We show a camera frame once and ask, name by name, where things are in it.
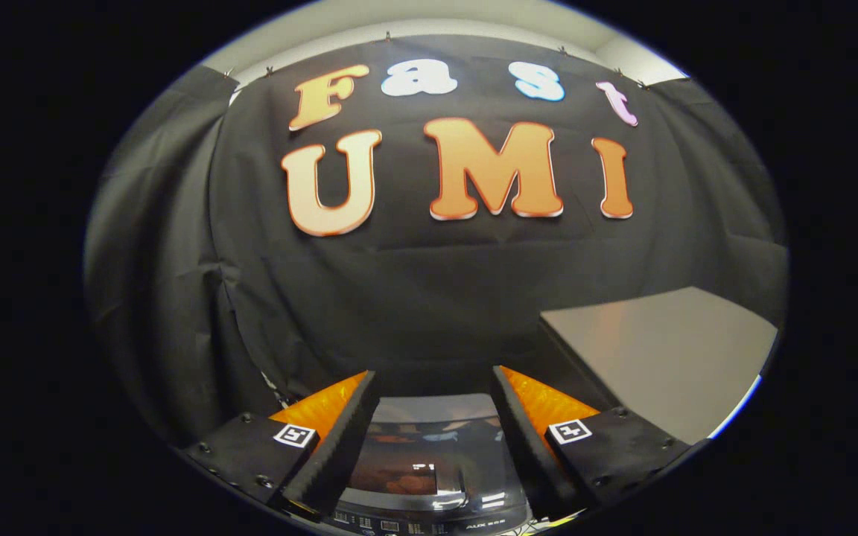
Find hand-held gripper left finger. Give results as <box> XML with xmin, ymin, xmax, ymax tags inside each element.
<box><xmin>179</xmin><ymin>371</ymin><xmax>379</xmax><ymax>523</ymax></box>

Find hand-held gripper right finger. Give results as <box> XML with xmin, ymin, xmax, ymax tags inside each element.
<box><xmin>492</xmin><ymin>365</ymin><xmax>692</xmax><ymax>523</ymax></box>

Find black backdrop cloth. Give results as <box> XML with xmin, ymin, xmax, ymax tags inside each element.
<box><xmin>85</xmin><ymin>33</ymin><xmax>789</xmax><ymax>449</ymax></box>

